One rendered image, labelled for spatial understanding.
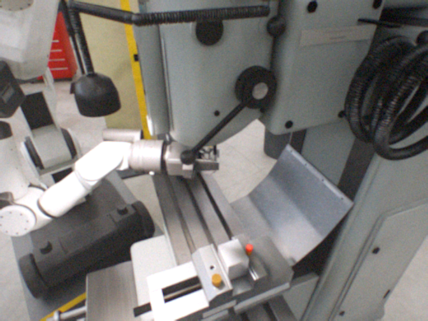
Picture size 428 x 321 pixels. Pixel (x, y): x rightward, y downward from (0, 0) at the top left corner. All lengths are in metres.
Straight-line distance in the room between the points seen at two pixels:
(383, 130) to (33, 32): 0.72
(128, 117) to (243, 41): 2.08
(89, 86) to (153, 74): 0.11
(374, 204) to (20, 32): 0.94
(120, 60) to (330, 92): 1.91
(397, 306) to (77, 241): 1.81
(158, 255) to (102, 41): 1.70
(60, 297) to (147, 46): 1.26
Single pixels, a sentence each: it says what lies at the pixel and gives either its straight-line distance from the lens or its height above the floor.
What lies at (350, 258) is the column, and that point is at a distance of 1.01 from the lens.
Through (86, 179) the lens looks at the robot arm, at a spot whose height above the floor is 1.22.
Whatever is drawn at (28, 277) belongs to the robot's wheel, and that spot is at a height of 0.58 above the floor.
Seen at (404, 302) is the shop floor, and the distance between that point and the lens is 2.14.
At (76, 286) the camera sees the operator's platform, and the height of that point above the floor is 0.40.
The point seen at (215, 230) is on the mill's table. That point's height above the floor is 0.94.
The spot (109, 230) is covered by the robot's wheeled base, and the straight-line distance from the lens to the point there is 1.42.
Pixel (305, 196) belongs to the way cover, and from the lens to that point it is 0.93.
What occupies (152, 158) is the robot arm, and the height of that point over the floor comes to 1.26.
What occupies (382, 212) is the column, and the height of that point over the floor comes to 1.07.
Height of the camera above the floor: 1.63
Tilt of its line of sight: 36 degrees down
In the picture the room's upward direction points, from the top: straight up
